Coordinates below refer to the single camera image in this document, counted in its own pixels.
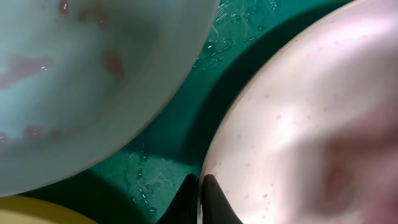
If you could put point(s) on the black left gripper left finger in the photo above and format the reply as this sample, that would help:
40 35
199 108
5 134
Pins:
184 206

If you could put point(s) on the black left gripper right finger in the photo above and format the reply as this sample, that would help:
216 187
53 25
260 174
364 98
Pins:
215 206

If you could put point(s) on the white plate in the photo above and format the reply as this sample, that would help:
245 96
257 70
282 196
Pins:
312 137

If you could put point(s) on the light blue plate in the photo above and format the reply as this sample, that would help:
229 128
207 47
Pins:
80 79

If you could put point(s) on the teal plastic tray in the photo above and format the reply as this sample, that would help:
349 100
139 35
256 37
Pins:
137 184

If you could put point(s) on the yellow plate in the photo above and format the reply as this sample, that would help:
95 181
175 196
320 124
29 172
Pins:
25 210

